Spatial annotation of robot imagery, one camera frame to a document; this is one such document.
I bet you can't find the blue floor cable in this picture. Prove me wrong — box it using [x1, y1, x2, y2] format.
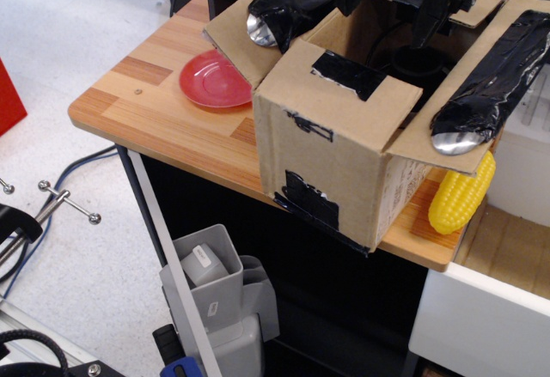
[0, 145, 119, 301]

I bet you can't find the white storage box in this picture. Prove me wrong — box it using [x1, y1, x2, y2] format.
[409, 69, 549, 376]

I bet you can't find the metal screw clamp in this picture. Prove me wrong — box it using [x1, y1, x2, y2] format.
[1, 180, 101, 265]

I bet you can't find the spoon taped on left flap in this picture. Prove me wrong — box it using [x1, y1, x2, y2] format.
[247, 0, 360, 53]

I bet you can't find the red plastic plate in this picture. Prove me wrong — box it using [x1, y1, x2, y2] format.
[179, 49, 252, 108]

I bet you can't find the spoon taped on flap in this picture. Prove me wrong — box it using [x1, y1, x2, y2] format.
[431, 9, 549, 156]
[247, 0, 360, 53]

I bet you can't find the spoon taped on right flap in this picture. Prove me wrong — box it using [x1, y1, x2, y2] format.
[431, 9, 549, 156]

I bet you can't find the grey plastic bin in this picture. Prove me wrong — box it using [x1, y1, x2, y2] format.
[160, 224, 279, 376]

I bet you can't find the brown cardboard box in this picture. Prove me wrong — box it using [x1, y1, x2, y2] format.
[205, 0, 549, 252]

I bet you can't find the blue black tool handle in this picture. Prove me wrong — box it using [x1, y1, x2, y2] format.
[152, 324, 203, 377]

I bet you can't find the black braided cable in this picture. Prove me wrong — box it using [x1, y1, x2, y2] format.
[0, 329, 70, 377]

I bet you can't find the grey metal table leg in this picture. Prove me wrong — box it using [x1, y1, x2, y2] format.
[117, 145, 222, 376]

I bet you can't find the yellow toy corn cob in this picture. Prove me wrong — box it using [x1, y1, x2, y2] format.
[428, 151, 496, 234]

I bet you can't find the red box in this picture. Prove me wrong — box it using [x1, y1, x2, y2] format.
[0, 62, 28, 136]

